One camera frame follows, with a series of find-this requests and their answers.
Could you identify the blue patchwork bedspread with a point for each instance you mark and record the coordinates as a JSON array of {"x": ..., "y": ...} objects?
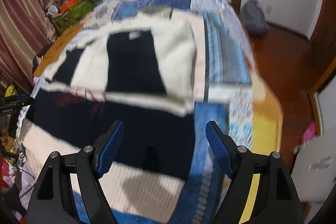
[{"x": 222, "y": 66}]

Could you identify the white cabinet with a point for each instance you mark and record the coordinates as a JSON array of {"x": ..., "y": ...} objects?
[{"x": 314, "y": 168}]

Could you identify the orange box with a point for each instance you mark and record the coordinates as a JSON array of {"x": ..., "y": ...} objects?
[{"x": 67, "y": 4}]

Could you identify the grey backpack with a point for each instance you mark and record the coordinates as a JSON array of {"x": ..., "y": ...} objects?
[{"x": 253, "y": 19}]

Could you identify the yellow bed mattress edge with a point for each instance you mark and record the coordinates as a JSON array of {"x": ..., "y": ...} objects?
[{"x": 259, "y": 117}]

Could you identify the white and navy knit sweater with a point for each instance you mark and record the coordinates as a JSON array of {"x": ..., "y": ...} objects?
[{"x": 140, "y": 71}]

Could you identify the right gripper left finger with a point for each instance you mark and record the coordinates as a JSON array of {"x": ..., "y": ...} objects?
[{"x": 52, "y": 200}]

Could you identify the green storage bag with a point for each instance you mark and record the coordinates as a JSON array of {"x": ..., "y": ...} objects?
[{"x": 72, "y": 16}]

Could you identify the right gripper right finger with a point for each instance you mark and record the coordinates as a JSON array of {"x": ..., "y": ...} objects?
[{"x": 276, "y": 197}]

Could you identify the striped pink curtain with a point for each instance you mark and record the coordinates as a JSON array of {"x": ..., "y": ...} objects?
[{"x": 25, "y": 30}]

